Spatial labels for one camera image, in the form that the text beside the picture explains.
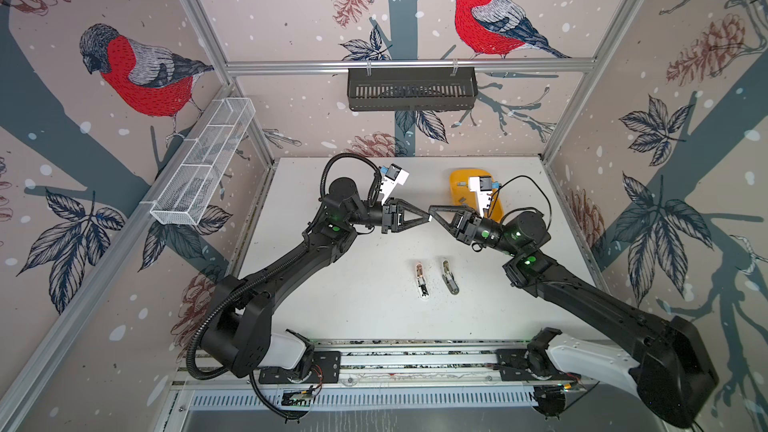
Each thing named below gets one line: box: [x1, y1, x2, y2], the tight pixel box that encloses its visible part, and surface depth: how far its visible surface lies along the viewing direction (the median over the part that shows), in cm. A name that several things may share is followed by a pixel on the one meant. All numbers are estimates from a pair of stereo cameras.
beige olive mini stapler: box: [442, 260, 460, 295], surface depth 89 cm
